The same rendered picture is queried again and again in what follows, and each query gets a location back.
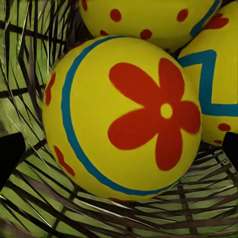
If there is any wicker basket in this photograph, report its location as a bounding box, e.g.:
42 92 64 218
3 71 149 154
0 0 238 238

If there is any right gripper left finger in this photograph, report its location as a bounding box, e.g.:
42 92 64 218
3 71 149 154
0 132 26 190

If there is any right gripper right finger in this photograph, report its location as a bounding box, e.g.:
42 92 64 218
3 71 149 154
222 132 238 172

